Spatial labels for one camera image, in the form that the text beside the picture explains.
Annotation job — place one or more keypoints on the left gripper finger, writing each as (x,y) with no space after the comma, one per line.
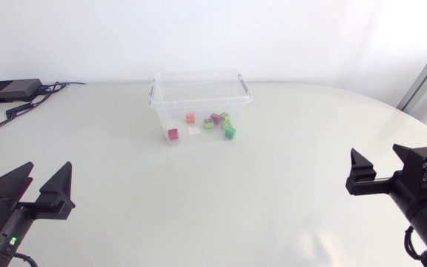
(58,200)
(2,200)

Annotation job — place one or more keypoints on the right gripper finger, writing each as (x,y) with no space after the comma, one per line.
(403,155)
(361,181)

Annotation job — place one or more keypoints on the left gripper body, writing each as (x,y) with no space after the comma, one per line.
(19,222)

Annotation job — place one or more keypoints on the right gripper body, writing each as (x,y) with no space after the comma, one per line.
(406,196)

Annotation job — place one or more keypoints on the clear plastic container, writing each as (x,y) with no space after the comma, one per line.
(198,92)

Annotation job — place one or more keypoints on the small black adapter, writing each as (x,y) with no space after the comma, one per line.
(19,109)

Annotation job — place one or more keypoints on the black power brick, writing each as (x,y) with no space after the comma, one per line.
(11,90)

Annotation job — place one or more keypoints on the lime green toy brick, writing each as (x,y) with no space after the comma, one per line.
(208,123)
(225,115)
(226,125)

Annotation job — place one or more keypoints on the white toy brick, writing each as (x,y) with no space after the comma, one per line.
(194,130)

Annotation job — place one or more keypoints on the orange toy brick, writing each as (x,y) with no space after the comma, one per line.
(190,118)

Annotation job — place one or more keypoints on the magenta toy brick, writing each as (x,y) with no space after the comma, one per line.
(215,118)

